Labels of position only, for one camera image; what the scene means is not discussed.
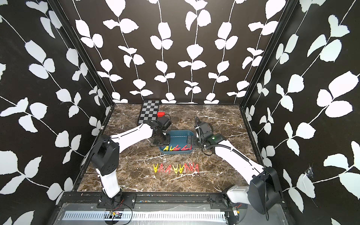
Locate teal plastic storage box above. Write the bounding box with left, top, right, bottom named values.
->
left=159, top=130, right=194, bottom=155

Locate red clothespin row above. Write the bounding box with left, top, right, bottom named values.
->
left=165, top=165, right=172, bottom=174

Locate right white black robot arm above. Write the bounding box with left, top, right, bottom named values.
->
left=194, top=116, right=283, bottom=216

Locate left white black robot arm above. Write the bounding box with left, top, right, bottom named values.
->
left=89, top=121, right=170, bottom=199

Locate clothespin pile in box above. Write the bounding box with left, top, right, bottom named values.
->
left=163, top=145, right=192, bottom=152

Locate black grey checkerboard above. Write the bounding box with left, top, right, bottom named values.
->
left=137, top=100, right=160, bottom=125

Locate small electronics board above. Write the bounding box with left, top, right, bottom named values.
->
left=104, top=211, right=122, bottom=220

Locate black front mounting rail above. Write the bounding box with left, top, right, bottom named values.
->
left=60, top=192, right=285, bottom=206

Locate white perforated cable duct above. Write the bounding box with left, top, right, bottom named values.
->
left=61, top=211, right=226, bottom=222

